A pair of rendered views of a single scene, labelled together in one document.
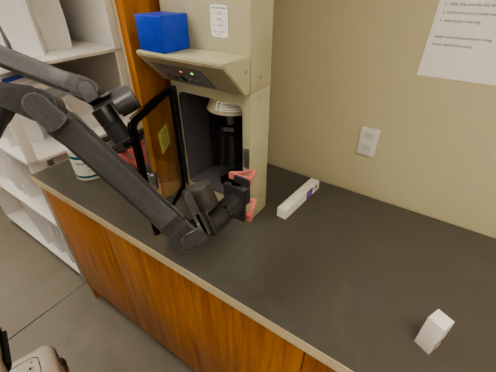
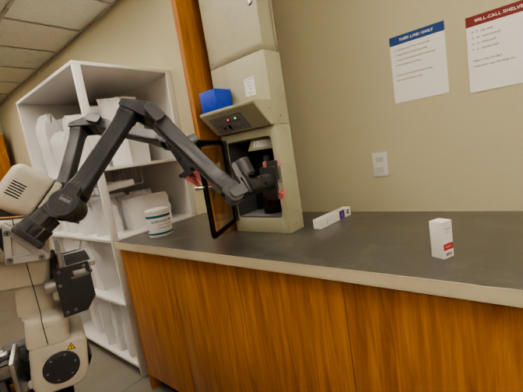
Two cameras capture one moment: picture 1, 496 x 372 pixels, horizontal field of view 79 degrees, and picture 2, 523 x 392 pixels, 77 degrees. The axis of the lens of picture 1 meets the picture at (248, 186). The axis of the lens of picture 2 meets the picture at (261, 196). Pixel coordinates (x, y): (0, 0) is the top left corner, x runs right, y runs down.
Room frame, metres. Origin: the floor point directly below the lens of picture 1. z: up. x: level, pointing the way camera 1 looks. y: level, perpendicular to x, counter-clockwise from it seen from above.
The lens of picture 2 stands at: (-0.54, -0.06, 1.31)
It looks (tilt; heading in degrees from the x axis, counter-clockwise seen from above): 8 degrees down; 6
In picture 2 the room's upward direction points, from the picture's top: 9 degrees counter-clockwise
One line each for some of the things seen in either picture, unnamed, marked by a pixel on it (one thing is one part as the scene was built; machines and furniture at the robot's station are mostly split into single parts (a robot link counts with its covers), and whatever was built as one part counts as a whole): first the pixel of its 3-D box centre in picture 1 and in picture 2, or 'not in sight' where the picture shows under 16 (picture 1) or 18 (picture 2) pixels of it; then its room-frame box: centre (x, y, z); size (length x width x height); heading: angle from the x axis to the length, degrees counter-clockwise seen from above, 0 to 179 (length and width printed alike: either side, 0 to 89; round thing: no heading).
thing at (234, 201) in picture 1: (229, 207); (265, 182); (0.60, 0.05, 1.20); 0.07 x 0.07 x 0.10; 56
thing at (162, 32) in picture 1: (163, 32); (216, 101); (0.93, 0.24, 1.56); 0.10 x 0.10 x 0.09; 56
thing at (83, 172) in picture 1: (86, 159); (159, 222); (1.17, 0.72, 1.02); 0.13 x 0.13 x 0.15
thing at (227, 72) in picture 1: (192, 71); (235, 119); (0.88, 0.16, 1.46); 0.32 x 0.12 x 0.10; 56
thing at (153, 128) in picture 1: (162, 160); (217, 186); (0.85, 0.28, 1.19); 0.30 x 0.01 x 0.40; 173
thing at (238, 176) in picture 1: (245, 182); (275, 169); (0.66, 0.01, 1.23); 0.09 x 0.07 x 0.07; 146
